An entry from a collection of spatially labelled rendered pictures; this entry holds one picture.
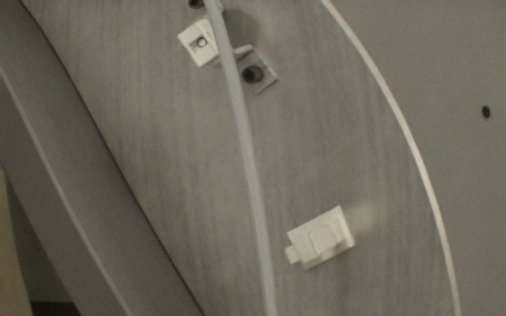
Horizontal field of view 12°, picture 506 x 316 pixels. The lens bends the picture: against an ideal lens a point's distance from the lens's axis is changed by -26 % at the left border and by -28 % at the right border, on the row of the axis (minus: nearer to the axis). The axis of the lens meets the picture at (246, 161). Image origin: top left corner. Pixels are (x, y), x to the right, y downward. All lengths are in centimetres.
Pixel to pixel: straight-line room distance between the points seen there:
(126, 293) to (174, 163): 6
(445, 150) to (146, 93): 12
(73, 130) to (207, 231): 6
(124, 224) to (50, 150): 4
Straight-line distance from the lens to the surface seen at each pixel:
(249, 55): 104
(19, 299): 603
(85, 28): 108
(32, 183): 104
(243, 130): 101
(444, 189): 102
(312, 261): 105
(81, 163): 106
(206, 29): 103
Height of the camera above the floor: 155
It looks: 10 degrees down
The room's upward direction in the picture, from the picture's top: 6 degrees counter-clockwise
